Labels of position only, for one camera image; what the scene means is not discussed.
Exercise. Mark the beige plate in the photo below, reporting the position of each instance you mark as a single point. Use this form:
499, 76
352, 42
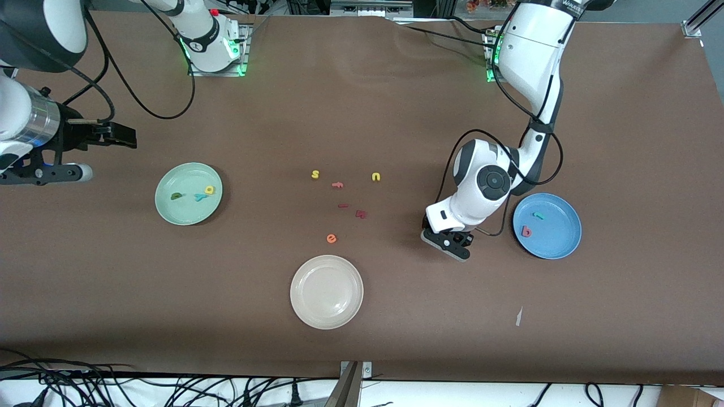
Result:
326, 292

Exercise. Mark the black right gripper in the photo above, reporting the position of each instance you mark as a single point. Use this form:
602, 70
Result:
72, 134

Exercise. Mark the white tape scrap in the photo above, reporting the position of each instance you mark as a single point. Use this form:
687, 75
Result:
518, 316

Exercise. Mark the blue plate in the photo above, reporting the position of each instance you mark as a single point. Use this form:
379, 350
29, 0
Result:
557, 237

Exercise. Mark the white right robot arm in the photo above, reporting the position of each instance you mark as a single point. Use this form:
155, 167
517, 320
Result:
206, 42

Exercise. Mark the green plate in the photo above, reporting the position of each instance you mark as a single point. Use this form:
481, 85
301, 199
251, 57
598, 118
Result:
188, 213

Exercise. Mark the grey metal box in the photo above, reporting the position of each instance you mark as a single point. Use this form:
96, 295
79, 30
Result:
367, 7

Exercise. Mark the orange flowers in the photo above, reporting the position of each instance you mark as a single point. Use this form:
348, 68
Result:
478, 5

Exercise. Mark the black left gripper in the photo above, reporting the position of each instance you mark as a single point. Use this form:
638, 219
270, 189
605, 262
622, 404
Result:
465, 241

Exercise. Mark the small metal bracket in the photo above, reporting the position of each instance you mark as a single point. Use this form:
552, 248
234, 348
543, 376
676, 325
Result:
367, 370

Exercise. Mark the brown table cover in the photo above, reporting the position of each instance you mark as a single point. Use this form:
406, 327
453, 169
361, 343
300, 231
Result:
396, 113

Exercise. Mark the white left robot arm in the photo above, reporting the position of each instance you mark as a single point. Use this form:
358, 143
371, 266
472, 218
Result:
531, 56

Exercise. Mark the cardboard box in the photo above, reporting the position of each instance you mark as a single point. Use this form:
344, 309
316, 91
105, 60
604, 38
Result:
684, 398

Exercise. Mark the aluminium profile beam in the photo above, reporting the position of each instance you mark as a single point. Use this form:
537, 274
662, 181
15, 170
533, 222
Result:
346, 390

